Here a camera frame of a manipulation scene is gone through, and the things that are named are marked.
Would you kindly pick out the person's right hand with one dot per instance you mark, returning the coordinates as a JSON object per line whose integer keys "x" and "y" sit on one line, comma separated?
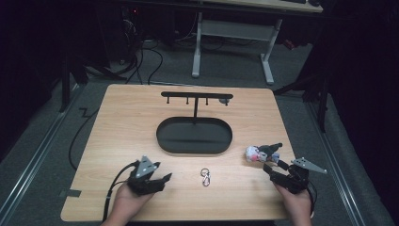
{"x": 296, "y": 204}

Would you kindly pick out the metal floor rail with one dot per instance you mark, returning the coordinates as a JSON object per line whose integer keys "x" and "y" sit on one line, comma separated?
{"x": 34, "y": 160}
{"x": 338, "y": 169}

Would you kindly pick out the small red object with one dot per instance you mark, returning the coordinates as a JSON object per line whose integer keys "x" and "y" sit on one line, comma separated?
{"x": 289, "y": 44}

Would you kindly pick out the person's left hand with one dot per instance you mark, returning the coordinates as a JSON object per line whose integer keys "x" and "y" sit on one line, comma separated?
{"x": 128, "y": 201}

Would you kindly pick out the grey tape patch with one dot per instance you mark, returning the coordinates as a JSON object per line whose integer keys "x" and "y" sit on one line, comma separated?
{"x": 70, "y": 193}

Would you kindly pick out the white-legged desk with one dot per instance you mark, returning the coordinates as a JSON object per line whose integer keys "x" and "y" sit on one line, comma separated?
{"x": 235, "y": 29}

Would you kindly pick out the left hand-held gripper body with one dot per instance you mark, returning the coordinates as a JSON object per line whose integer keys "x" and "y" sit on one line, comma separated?
{"x": 142, "y": 185}

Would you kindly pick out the dark computer tower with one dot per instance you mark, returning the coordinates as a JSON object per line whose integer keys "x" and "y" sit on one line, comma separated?
{"x": 131, "y": 31}

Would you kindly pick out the silver carabiner keyring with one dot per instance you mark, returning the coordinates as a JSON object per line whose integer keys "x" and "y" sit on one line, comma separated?
{"x": 205, "y": 178}

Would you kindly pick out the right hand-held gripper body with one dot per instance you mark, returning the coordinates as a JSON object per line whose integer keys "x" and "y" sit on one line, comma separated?
{"x": 295, "y": 182}

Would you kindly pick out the black metal stand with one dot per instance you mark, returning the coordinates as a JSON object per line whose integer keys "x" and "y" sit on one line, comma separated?
{"x": 316, "y": 94}
{"x": 67, "y": 81}

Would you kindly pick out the black key rack with tray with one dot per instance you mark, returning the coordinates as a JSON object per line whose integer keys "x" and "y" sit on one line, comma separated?
{"x": 194, "y": 136}

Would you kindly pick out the small grey hanging charm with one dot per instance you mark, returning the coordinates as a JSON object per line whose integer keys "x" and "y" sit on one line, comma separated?
{"x": 224, "y": 101}

